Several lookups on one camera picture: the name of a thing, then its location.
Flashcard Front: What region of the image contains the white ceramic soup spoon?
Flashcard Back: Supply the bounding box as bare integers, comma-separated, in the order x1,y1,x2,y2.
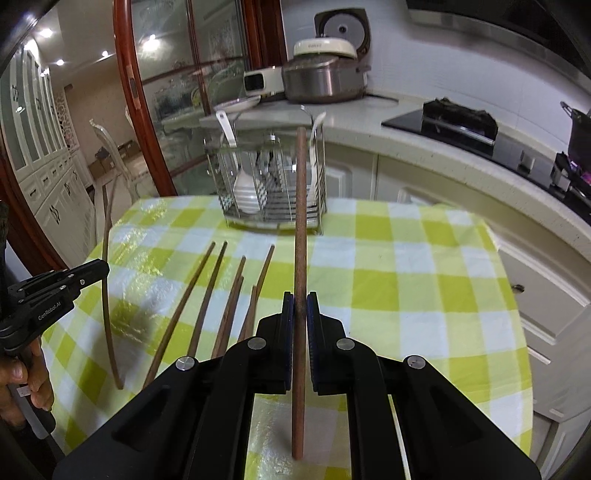
215,110,262,215

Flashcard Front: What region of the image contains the white kitchen counter cabinet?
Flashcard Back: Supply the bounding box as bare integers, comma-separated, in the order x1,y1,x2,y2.
200,94,591,480

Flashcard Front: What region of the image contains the person left hand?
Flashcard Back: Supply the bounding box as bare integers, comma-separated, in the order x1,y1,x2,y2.
0,338,54,428

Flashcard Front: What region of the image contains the white sideboard cabinet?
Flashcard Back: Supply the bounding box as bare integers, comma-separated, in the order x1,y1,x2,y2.
1,40,96,268

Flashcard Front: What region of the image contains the white dining chair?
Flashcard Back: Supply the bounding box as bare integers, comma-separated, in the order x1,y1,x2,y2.
89,119,149,203

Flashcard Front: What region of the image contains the green white checkered tablecloth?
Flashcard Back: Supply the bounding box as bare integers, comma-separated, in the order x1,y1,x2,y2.
44,196,540,479

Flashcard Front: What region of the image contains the white plate on counter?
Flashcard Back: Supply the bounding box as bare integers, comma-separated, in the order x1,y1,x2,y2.
213,95,261,115

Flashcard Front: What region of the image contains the silver rice cooker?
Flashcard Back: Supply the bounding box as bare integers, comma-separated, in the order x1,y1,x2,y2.
281,8,372,104

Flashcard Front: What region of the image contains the black gas stove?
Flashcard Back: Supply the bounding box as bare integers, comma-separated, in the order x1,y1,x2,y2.
382,97,590,217

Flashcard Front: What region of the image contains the black cooking pot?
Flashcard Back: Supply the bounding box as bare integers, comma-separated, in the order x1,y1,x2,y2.
560,101,591,172

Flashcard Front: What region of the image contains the black range hood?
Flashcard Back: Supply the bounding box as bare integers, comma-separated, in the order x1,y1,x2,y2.
407,1,590,83

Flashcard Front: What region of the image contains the steel wire utensil rack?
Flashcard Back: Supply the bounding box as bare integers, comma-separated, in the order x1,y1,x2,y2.
204,109,327,232

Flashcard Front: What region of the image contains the red wooden door frame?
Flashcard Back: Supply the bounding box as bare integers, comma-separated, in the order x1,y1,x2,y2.
113,0,177,197

